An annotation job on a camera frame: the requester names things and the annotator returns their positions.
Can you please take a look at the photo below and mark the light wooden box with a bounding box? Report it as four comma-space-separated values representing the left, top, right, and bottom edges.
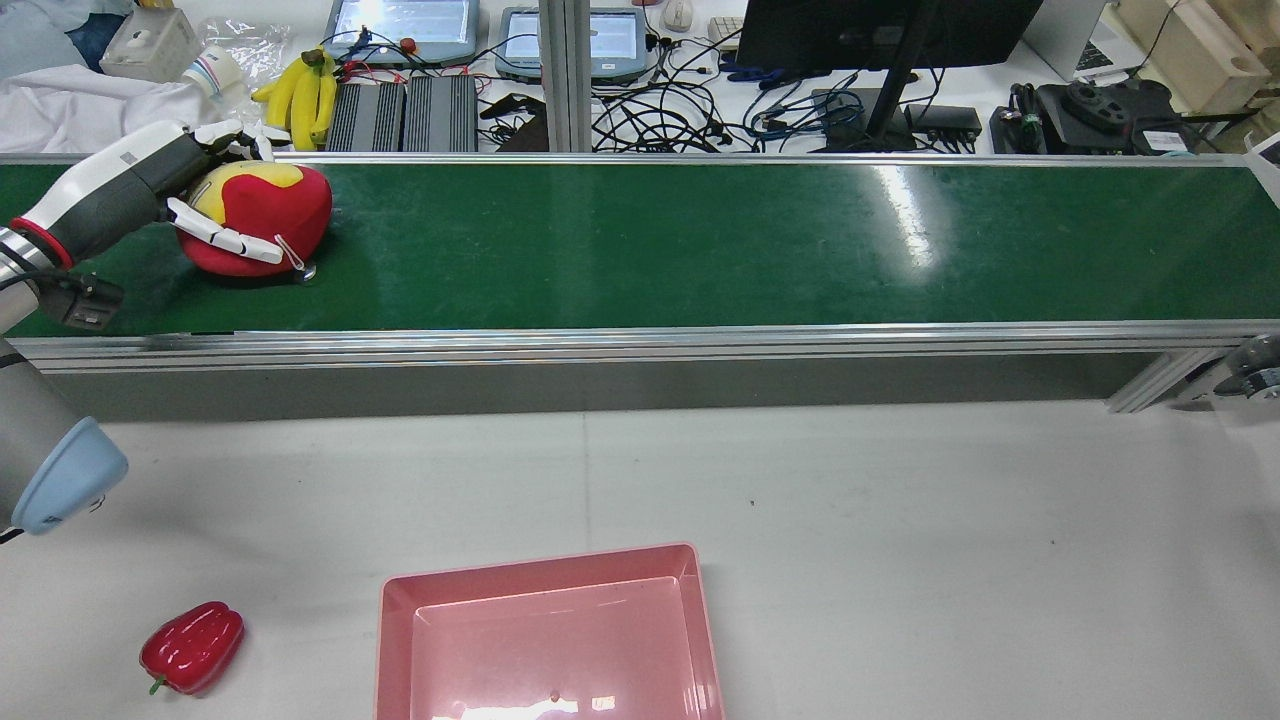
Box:
1118, 0, 1273, 116
1205, 0, 1280, 76

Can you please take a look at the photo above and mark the pink plastic basket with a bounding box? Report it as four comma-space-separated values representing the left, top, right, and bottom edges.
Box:
375, 543, 726, 720

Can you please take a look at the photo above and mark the black monitor stand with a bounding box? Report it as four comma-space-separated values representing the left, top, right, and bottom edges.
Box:
812, 60, 926, 153

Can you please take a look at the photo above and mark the red bell pepper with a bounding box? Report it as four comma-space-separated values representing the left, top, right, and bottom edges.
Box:
139, 601, 246, 697

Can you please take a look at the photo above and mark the black device with label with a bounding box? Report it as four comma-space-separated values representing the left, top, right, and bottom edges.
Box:
990, 80, 1201, 156

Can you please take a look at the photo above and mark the silver laptop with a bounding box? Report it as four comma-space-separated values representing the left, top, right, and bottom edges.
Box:
1020, 0, 1146, 83

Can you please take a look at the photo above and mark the red yellow plush toy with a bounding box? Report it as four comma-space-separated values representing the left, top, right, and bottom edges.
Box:
175, 162, 334, 283

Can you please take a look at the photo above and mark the blue grey garment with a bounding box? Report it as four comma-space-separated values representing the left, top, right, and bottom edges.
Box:
0, 0, 131, 76

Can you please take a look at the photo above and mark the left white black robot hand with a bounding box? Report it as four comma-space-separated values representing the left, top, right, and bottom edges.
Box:
10, 118, 291, 269

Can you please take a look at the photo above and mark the aluminium profile post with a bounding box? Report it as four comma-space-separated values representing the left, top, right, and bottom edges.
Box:
538, 0, 593, 153

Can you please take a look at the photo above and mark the white switch box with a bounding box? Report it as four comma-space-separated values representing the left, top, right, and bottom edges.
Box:
100, 8, 199, 83

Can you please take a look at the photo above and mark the grey caster wheel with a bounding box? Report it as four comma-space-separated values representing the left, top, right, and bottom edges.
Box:
1215, 335, 1280, 401

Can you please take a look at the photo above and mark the white paper cup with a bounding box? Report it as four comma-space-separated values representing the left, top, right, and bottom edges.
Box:
182, 47, 246, 101

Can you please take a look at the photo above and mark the yellow banana bunch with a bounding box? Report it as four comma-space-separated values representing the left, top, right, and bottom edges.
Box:
250, 48, 341, 151

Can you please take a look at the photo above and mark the black finned controller box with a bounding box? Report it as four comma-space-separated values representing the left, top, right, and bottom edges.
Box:
405, 75, 479, 153
325, 78, 406, 153

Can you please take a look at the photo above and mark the black cable tangle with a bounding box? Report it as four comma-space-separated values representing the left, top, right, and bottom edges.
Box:
590, 40, 831, 153

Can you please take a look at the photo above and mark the black desktop monitor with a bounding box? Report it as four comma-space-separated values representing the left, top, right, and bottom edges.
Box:
735, 0, 1046, 73

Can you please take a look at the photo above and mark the green conveyor belt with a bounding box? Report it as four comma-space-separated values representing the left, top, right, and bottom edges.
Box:
0, 152, 1280, 413

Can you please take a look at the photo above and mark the black flat bracket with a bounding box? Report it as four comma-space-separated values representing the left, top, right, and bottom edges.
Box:
480, 93, 546, 123

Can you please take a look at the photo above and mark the grey teach pendant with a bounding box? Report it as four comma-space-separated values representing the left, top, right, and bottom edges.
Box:
322, 0, 481, 66
497, 5, 651, 86

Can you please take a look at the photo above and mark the clear plastic bag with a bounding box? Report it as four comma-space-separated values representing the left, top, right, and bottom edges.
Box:
195, 15, 296, 86

